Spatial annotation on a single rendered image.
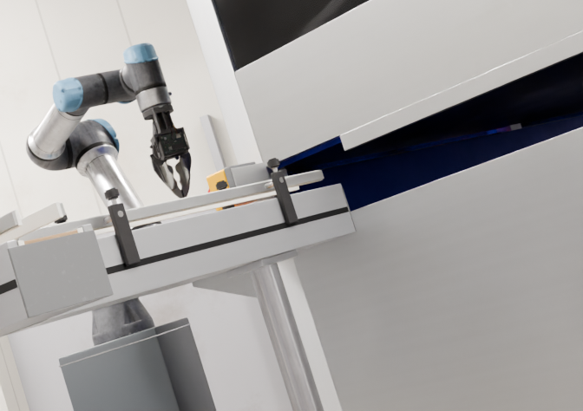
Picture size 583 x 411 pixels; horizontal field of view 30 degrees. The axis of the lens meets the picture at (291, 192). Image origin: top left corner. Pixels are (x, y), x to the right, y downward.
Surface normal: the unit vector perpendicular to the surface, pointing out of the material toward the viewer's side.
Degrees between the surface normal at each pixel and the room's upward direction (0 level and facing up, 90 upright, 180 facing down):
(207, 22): 90
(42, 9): 90
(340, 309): 90
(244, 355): 90
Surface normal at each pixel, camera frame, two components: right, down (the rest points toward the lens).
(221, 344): -0.22, -0.01
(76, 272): 0.69, -0.28
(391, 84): -0.65, 0.15
